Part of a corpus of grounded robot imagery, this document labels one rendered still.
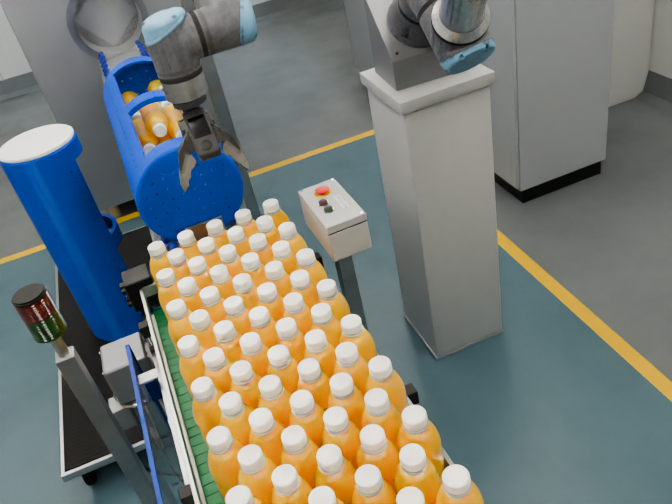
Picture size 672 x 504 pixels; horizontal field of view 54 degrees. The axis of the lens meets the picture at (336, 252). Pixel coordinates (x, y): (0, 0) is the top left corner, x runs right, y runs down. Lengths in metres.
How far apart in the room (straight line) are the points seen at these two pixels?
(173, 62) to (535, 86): 2.13
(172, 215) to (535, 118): 1.97
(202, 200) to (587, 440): 1.47
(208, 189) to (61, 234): 1.01
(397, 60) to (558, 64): 1.32
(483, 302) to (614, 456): 0.70
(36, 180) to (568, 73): 2.29
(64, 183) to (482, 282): 1.57
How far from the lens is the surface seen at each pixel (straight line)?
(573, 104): 3.39
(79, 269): 2.78
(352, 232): 1.54
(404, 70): 2.08
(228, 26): 1.38
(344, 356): 1.17
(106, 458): 2.57
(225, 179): 1.80
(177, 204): 1.81
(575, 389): 2.57
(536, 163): 3.40
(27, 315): 1.34
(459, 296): 2.52
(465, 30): 1.79
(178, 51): 1.37
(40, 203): 2.65
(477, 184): 2.29
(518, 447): 2.40
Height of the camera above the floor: 1.93
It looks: 36 degrees down
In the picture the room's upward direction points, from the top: 13 degrees counter-clockwise
